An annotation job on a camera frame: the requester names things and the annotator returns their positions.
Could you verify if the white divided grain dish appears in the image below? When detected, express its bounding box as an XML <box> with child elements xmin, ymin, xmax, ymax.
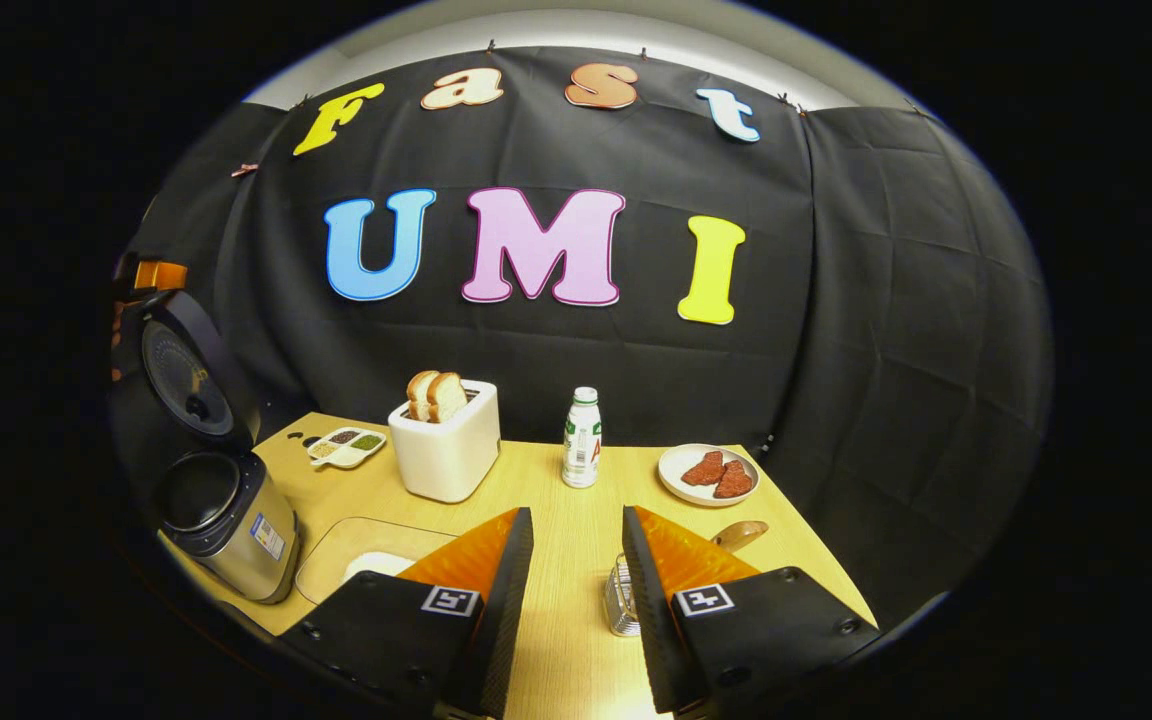
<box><xmin>306</xmin><ymin>427</ymin><xmax>388</xmax><ymax>470</ymax></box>

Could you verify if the white drink bottle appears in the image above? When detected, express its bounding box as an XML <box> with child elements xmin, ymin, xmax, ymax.
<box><xmin>562</xmin><ymin>387</ymin><xmax>603</xmax><ymax>489</ymax></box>

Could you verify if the clear plastic container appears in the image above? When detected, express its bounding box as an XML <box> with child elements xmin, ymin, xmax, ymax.
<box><xmin>294</xmin><ymin>516</ymin><xmax>457</xmax><ymax>606</ymax></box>

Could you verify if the wooden spoon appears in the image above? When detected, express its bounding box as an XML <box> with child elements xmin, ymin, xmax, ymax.
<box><xmin>709</xmin><ymin>519</ymin><xmax>770</xmax><ymax>554</ymax></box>

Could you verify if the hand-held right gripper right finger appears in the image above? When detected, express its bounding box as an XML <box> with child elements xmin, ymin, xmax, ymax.
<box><xmin>621</xmin><ymin>505</ymin><xmax>883</xmax><ymax>715</ymax></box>

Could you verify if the metal wire chopstick holder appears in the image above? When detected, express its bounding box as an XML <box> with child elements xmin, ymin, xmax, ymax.
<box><xmin>603</xmin><ymin>553</ymin><xmax>643</xmax><ymax>638</ymax></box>

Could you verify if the white toaster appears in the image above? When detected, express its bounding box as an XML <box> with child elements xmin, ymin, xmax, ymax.
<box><xmin>388</xmin><ymin>380</ymin><xmax>502</xmax><ymax>504</ymax></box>

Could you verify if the dark grey rice cooker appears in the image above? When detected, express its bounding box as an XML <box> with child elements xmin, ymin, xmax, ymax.
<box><xmin>126</xmin><ymin>289</ymin><xmax>303</xmax><ymax>606</ymax></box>

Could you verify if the black backdrop cloth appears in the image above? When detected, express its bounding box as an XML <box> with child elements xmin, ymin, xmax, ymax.
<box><xmin>111</xmin><ymin>45</ymin><xmax>1054</xmax><ymax>631</ymax></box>

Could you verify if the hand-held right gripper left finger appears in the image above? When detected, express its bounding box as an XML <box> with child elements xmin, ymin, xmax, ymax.
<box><xmin>279</xmin><ymin>506</ymin><xmax>535</xmax><ymax>719</ymax></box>

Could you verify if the white round plate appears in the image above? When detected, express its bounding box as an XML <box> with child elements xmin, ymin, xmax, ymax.
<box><xmin>657</xmin><ymin>444</ymin><xmax>761</xmax><ymax>508</ymax></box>

